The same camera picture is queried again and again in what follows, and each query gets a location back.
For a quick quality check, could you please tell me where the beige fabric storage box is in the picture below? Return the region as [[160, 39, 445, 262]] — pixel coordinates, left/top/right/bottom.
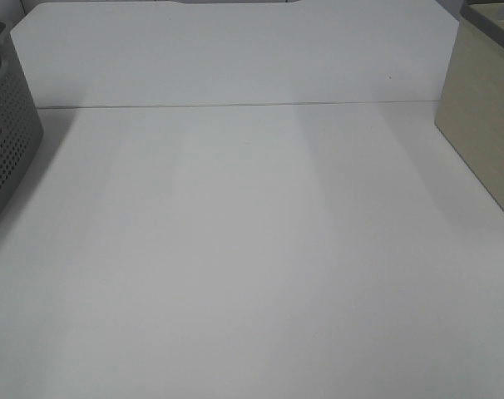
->
[[435, 1, 504, 212]]

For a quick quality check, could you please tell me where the grey perforated plastic basket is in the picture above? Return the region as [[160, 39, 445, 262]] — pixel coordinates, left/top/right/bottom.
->
[[0, 20, 43, 214]]

